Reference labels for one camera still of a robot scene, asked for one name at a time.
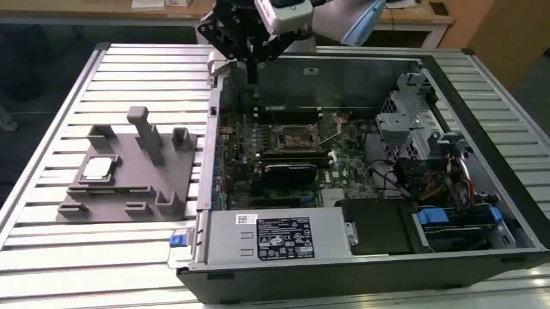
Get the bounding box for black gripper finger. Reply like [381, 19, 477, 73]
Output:
[196, 18, 255, 85]
[252, 30, 298, 85]

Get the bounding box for wire locking lever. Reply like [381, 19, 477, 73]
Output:
[318, 126, 346, 145]

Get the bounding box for silver CPU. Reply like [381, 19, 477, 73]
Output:
[82, 156, 118, 182]

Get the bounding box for CPU socket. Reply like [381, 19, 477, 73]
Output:
[276, 124, 322, 153]

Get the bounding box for white paper sheet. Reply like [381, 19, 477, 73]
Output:
[131, 0, 166, 12]

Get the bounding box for wooden desk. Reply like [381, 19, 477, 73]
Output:
[0, 0, 457, 44]

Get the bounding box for green motherboard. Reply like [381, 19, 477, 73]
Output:
[216, 108, 390, 210]

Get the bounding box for metal disk bay cage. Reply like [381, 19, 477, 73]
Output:
[374, 72, 450, 162]

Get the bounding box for black graphics card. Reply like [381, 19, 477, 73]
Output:
[262, 162, 319, 187]

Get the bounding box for grey parts rack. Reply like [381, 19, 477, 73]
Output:
[55, 105, 199, 223]

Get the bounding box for black office chair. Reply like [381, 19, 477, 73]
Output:
[0, 24, 56, 100]

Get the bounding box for black expansion slot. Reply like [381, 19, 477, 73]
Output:
[248, 196, 303, 207]

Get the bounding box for silver heat sink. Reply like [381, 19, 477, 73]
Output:
[321, 189, 347, 207]

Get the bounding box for wooden cabinet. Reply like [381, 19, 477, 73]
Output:
[441, 0, 550, 94]

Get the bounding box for white chair base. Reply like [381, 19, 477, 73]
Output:
[0, 106, 19, 132]

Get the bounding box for grey power supply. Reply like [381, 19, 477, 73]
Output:
[195, 207, 358, 270]

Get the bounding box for hard disk in blue carrier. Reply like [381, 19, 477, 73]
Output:
[411, 205, 505, 254]

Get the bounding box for blue case latch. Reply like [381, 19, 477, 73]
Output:
[168, 227, 192, 249]

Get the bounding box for black PC case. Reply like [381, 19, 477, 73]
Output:
[166, 48, 550, 305]

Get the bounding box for grey case release handle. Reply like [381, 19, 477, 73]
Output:
[207, 51, 235, 88]

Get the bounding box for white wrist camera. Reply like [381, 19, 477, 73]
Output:
[252, 0, 318, 37]

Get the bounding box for coloured power wires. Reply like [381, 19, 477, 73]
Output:
[414, 170, 479, 210]

